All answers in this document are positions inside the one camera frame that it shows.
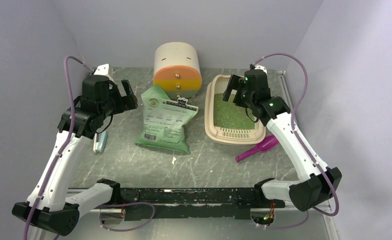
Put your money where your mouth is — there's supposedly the green litter bag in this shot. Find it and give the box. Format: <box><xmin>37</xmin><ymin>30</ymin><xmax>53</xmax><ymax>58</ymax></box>
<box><xmin>135</xmin><ymin>85</ymin><xmax>199</xmax><ymax>153</ymax></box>

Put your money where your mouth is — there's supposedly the magenta plastic scoop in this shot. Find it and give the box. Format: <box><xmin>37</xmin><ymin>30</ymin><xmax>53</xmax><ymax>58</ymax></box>
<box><xmin>235</xmin><ymin>135</ymin><xmax>279</xmax><ymax>163</ymax></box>

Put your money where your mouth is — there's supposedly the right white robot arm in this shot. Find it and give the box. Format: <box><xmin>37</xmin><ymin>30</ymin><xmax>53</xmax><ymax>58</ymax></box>
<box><xmin>223</xmin><ymin>69</ymin><xmax>342</xmax><ymax>212</ymax></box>

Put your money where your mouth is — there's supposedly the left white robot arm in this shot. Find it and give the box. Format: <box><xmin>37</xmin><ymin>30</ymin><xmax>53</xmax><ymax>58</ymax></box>
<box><xmin>12</xmin><ymin>75</ymin><xmax>138</xmax><ymax>236</ymax></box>

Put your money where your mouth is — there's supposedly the beige litter box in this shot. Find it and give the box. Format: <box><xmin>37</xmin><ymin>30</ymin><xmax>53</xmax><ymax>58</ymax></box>
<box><xmin>204</xmin><ymin>74</ymin><xmax>266</xmax><ymax>146</ymax></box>

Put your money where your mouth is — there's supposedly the beige orange drawer cabinet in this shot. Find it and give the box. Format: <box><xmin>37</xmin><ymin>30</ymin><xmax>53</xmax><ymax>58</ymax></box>
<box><xmin>153</xmin><ymin>42</ymin><xmax>202</xmax><ymax>100</ymax></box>

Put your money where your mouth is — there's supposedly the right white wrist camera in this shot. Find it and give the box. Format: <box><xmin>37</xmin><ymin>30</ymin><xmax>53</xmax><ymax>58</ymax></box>
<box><xmin>250</xmin><ymin>64</ymin><xmax>268</xmax><ymax>74</ymax></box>

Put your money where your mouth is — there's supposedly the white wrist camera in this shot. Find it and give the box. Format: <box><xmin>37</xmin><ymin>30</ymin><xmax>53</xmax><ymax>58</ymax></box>
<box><xmin>93</xmin><ymin>63</ymin><xmax>114</xmax><ymax>81</ymax></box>
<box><xmin>250</xmin><ymin>64</ymin><xmax>268</xmax><ymax>74</ymax></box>

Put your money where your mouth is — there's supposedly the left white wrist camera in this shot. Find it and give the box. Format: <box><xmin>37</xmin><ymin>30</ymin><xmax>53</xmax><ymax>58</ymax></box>
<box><xmin>93</xmin><ymin>63</ymin><xmax>114</xmax><ymax>81</ymax></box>

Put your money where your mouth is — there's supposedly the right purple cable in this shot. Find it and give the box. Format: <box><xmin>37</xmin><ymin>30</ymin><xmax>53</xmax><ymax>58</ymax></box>
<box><xmin>253</xmin><ymin>52</ymin><xmax>339</xmax><ymax>230</ymax></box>

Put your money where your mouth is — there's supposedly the black mounting rail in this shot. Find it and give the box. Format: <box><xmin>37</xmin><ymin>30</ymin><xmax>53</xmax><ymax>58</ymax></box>
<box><xmin>121</xmin><ymin>187</ymin><xmax>285</xmax><ymax>221</ymax></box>

